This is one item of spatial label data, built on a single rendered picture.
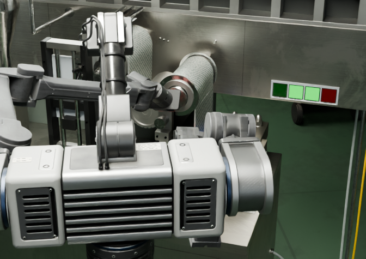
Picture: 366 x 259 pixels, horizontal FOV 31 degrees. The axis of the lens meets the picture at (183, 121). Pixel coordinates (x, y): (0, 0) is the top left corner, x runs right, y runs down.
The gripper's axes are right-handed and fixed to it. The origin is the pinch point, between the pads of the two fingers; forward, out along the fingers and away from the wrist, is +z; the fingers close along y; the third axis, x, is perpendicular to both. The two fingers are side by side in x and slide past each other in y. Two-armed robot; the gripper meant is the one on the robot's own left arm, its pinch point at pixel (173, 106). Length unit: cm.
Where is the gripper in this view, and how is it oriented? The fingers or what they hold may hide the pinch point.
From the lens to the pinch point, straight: 218.8
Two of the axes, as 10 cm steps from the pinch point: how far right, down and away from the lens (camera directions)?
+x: 1.1, -9.7, 2.0
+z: 3.0, 2.3, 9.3
